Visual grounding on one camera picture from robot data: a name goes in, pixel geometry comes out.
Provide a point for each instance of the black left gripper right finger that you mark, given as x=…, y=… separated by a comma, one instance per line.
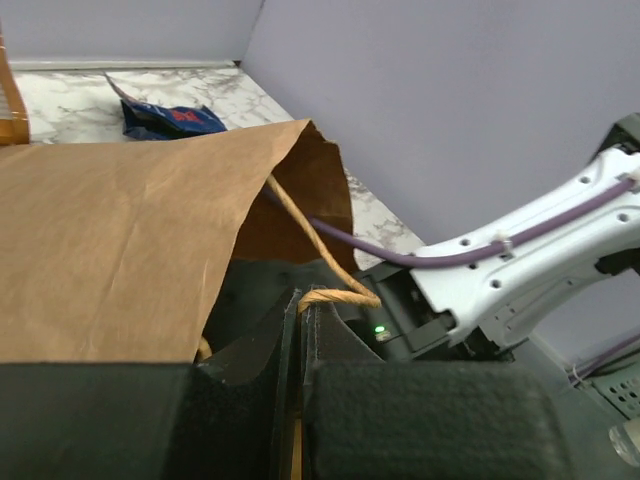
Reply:
x=364, y=418

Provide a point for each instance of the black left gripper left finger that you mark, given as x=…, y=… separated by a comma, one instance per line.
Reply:
x=230, y=417

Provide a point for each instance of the brown paper bag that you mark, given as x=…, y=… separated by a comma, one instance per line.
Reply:
x=117, y=251

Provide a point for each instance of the blue red chips bag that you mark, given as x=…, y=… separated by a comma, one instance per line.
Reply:
x=148, y=122

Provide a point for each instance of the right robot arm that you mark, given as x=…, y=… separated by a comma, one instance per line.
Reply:
x=480, y=295

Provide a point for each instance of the orange wooden shelf rack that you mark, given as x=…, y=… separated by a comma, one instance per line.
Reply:
x=15, y=129

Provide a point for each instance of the aluminium frame equipment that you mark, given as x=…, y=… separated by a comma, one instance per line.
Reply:
x=613, y=376

